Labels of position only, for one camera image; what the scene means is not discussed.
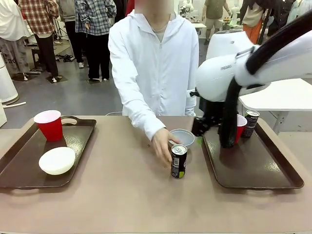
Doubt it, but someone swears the black stool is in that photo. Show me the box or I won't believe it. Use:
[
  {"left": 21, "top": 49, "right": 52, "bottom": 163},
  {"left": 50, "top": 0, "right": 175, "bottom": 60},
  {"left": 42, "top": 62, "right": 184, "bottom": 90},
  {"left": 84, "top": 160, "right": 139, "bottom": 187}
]
[{"left": 31, "top": 48, "right": 42, "bottom": 73}]

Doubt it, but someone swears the bystander in olive shirt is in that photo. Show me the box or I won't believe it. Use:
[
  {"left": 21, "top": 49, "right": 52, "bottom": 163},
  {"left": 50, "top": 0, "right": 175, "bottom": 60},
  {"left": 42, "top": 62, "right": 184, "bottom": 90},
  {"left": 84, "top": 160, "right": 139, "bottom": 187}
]
[{"left": 203, "top": 0, "right": 228, "bottom": 46}]

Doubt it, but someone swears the bystander in dark jacket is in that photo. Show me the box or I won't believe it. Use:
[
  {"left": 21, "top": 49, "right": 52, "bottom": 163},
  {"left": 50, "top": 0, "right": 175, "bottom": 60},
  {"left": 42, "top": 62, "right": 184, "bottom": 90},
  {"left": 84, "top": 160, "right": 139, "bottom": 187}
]
[{"left": 264, "top": 0, "right": 297, "bottom": 38}]

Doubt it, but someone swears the bystander in blue plaid shirt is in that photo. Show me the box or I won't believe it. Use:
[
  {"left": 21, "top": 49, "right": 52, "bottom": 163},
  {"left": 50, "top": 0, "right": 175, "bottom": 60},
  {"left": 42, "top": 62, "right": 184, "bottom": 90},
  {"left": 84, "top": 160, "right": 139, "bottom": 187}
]
[{"left": 75, "top": 0, "right": 117, "bottom": 81}]

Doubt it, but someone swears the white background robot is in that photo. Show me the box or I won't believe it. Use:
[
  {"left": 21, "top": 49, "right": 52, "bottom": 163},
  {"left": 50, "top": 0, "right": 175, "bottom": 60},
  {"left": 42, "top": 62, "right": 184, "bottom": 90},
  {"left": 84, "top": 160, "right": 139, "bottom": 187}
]
[
  {"left": 230, "top": 6, "right": 239, "bottom": 25},
  {"left": 182, "top": 0, "right": 195, "bottom": 16}
]

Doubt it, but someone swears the black drink can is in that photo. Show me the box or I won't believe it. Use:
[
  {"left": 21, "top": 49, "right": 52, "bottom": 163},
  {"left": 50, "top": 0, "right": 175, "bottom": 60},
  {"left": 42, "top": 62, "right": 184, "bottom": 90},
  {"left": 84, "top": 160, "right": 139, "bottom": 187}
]
[
  {"left": 170, "top": 144, "right": 188, "bottom": 179},
  {"left": 241, "top": 110, "right": 260, "bottom": 139}
]

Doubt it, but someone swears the bystander in pale clothes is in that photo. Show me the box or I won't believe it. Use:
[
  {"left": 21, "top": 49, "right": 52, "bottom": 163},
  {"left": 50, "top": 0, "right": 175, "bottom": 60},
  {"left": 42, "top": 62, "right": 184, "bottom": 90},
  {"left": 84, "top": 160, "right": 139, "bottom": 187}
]
[{"left": 290, "top": 0, "right": 312, "bottom": 18}]

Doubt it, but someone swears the bystander in grey top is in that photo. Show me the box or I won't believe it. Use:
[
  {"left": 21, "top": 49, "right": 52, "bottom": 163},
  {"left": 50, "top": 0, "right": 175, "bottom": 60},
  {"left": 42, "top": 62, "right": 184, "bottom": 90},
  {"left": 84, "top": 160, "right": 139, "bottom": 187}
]
[{"left": 58, "top": 0, "right": 85, "bottom": 69}]

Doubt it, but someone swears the large white table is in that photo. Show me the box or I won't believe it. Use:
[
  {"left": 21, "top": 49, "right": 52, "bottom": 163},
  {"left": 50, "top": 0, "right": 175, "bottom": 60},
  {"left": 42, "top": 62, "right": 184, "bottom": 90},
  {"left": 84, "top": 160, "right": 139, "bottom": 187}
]
[{"left": 237, "top": 78, "right": 312, "bottom": 134}]

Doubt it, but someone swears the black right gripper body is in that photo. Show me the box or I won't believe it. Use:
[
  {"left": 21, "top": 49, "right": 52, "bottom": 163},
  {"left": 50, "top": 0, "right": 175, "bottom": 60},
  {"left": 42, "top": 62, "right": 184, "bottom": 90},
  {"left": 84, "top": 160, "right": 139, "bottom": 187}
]
[{"left": 199, "top": 97, "right": 223, "bottom": 130}]

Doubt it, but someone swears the bystander in white shirt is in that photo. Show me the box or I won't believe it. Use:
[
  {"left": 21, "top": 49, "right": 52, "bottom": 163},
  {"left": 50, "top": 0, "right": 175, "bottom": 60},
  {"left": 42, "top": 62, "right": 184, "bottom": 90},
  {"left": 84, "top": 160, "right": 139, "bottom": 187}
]
[{"left": 0, "top": 0, "right": 31, "bottom": 81}]

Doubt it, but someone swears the person's left forearm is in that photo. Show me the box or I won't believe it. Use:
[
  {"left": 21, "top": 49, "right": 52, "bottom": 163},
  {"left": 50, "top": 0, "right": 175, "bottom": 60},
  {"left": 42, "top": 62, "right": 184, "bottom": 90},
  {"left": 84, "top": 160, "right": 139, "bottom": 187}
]
[{"left": 184, "top": 92, "right": 197, "bottom": 117}]

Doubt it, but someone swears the bystander in red plaid shirt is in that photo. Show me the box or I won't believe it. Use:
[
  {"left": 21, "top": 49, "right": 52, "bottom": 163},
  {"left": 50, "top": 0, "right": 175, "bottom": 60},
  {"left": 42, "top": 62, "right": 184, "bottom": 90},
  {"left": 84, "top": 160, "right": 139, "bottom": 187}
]
[{"left": 19, "top": 0, "right": 60, "bottom": 82}]

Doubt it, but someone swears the red plastic cup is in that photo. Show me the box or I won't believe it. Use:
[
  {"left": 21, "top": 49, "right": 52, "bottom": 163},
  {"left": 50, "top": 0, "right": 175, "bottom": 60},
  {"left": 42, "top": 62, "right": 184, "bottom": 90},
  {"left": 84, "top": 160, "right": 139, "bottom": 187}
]
[
  {"left": 33, "top": 110, "right": 64, "bottom": 142},
  {"left": 234, "top": 114, "right": 248, "bottom": 145}
]

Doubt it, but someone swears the black tripod stand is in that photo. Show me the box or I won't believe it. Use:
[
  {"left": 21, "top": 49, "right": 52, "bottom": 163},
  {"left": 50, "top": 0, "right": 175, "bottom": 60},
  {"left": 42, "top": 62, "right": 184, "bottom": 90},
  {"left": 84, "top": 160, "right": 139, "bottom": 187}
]
[{"left": 53, "top": 17, "right": 64, "bottom": 45}]

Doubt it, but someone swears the person in white hoodie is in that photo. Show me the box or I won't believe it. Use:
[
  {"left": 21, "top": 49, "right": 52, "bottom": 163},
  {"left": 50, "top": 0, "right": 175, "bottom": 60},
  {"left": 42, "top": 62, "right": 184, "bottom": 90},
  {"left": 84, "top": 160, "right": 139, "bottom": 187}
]
[{"left": 108, "top": 0, "right": 199, "bottom": 169}]

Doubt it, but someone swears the person's right forearm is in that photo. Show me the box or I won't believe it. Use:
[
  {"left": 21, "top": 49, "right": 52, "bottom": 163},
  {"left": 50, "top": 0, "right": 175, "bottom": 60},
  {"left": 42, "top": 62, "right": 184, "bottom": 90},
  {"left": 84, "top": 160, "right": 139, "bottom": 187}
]
[{"left": 121, "top": 102, "right": 168, "bottom": 141}]

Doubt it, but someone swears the white bowl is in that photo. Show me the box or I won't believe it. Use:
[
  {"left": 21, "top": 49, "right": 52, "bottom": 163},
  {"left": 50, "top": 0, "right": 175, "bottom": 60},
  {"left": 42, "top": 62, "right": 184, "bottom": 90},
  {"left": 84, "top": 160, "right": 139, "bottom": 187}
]
[{"left": 39, "top": 147, "right": 76, "bottom": 176}]

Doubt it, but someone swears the pale grey bowl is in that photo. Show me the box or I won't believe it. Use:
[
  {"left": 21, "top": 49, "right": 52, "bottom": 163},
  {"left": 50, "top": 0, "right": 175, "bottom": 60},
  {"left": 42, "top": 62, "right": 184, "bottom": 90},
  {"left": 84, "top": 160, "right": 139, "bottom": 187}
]
[{"left": 168, "top": 128, "right": 195, "bottom": 150}]

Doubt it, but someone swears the brown plastic tray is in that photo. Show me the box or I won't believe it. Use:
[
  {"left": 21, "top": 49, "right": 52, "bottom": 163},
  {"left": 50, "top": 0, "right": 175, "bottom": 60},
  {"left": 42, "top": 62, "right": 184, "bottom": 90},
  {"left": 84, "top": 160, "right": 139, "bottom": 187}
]
[
  {"left": 202, "top": 118, "right": 305, "bottom": 190},
  {"left": 0, "top": 115, "right": 97, "bottom": 189}
]

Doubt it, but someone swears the person's right hand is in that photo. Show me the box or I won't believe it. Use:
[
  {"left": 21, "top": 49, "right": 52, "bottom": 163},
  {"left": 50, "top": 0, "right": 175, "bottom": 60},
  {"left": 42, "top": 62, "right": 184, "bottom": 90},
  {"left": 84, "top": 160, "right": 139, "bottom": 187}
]
[{"left": 151, "top": 127, "right": 182, "bottom": 169}]

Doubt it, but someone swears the bystander in orange trousers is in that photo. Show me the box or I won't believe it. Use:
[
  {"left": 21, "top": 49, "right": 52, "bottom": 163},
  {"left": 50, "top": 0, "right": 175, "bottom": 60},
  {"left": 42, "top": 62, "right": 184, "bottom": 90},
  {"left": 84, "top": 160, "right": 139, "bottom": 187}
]
[{"left": 240, "top": 0, "right": 264, "bottom": 42}]

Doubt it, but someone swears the black braided cable sleeve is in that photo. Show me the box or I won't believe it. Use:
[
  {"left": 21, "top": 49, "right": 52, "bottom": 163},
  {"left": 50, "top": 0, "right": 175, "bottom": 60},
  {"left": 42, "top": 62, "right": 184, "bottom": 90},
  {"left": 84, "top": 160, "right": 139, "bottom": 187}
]
[{"left": 218, "top": 9, "right": 312, "bottom": 149}]

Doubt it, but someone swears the black stand pole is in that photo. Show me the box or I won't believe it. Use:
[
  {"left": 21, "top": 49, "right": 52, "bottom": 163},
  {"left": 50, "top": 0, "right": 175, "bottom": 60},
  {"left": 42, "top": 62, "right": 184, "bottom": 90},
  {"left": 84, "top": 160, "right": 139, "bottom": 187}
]
[{"left": 257, "top": 9, "right": 272, "bottom": 46}]

